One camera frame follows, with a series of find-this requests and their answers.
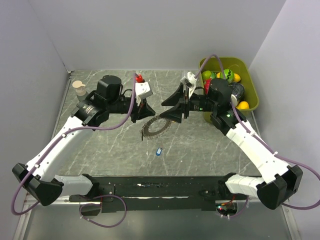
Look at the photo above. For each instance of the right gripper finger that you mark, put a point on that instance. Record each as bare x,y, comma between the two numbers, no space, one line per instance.
176,113
178,97

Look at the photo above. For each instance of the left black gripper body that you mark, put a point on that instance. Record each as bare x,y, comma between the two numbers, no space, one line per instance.
123,104

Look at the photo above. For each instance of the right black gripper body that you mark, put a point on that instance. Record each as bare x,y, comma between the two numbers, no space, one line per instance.
197,102

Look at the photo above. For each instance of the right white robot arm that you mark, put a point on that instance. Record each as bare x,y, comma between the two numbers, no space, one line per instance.
278,180

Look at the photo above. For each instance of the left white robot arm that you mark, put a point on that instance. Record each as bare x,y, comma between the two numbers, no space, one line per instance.
39,176

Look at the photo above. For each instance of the red dragon fruit toy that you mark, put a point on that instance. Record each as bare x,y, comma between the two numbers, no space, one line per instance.
206,85

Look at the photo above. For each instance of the green lime toy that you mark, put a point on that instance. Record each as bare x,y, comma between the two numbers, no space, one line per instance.
208,75

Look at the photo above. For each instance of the blue tagged key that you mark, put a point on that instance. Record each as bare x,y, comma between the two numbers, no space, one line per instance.
159,151

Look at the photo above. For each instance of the green watermelon toy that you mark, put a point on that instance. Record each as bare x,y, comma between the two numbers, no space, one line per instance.
228,75

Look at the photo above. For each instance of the black tin can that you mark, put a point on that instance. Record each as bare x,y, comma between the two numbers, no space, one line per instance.
237,92

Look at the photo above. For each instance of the olive green plastic bin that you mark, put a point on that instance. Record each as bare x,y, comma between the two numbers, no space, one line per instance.
240,68

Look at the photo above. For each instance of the grey bottle with beige cap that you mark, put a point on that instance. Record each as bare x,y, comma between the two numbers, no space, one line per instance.
80,90

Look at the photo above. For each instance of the yellow banana toy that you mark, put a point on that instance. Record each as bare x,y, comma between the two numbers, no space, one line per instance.
243,105

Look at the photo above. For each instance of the yellow lemon toy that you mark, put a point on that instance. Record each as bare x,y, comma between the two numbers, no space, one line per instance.
237,78

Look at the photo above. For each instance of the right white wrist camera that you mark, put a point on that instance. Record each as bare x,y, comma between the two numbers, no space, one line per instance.
190,81

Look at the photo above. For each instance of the black mounting base plate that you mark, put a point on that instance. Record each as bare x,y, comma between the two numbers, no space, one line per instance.
150,193

